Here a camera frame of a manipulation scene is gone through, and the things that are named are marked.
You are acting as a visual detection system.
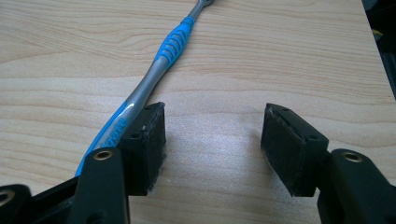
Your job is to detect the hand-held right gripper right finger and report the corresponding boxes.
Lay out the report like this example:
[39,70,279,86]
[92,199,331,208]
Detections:
[260,103,330,198]

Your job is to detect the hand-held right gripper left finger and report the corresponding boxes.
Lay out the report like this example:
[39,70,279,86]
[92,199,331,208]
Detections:
[119,101,167,197]

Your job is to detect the blue and grey toothbrush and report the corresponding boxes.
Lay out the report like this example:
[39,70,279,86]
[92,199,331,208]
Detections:
[74,0,216,177]

